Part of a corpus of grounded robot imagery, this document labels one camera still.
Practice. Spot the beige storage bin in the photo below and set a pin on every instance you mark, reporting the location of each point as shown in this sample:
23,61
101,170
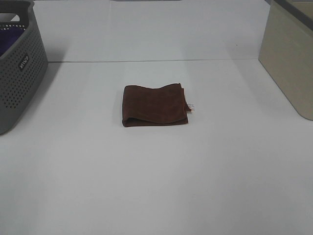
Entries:
287,52

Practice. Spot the brown towel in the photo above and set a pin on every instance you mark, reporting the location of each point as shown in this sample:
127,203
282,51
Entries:
163,106

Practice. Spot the grey perforated laundry basket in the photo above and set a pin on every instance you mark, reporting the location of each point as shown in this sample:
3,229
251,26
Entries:
23,71

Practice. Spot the purple cloth in basket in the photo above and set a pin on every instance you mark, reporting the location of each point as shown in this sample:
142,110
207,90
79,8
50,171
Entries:
11,38

